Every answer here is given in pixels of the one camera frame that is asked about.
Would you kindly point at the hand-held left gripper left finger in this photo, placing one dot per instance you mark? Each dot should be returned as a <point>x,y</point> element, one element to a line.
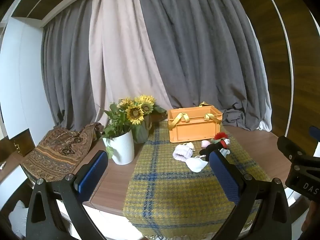
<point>92,172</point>

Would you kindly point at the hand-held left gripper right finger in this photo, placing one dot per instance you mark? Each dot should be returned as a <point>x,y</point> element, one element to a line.
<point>225,180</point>

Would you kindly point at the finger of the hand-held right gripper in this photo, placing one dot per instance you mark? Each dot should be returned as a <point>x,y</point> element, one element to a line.
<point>291,148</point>
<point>315,133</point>

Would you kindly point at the black plush toy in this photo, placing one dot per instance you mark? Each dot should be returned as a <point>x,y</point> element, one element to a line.
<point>212,149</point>

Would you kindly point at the light blue sock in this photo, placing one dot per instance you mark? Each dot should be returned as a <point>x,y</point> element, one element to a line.
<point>224,152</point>

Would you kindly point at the white face mask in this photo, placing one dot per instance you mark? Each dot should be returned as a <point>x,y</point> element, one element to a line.
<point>197,165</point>

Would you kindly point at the pink egg-shaped sponge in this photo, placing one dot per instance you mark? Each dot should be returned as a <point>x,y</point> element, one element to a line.
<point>205,143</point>

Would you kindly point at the brown paisley cloth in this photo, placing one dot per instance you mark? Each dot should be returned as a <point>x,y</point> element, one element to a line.
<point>57,150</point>

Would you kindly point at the red and green plush toy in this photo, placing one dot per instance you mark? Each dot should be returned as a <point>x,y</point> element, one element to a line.
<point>220,136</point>

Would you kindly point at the white sheer curtain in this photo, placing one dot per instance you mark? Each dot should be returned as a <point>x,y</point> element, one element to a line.
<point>265,110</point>

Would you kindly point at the small cream printed cloth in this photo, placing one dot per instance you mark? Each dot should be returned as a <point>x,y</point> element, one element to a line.
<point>188,144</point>

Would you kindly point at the white knitted headband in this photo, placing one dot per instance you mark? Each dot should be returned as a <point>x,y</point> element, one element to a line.
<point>182,152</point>

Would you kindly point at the green leafy plant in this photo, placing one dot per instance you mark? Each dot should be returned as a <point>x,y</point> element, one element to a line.
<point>116,125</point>

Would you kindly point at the yellow plaid table runner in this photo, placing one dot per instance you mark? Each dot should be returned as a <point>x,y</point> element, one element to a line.
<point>170,192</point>

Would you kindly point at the green ribbed vase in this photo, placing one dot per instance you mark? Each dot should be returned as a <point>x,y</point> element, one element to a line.
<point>141,133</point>

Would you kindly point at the sunflower bouquet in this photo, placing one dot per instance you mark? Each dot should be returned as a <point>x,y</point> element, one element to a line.
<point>135,111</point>

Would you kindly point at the white cushion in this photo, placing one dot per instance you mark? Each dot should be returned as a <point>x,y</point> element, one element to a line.
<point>18,216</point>

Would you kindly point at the grey curtain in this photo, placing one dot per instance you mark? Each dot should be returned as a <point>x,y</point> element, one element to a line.
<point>70,67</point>
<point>200,55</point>

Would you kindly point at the white cabinet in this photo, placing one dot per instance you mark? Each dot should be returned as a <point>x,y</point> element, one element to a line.
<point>22,80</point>

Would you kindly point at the pale pink curtain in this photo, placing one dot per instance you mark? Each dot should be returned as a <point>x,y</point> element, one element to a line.
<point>125,55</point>

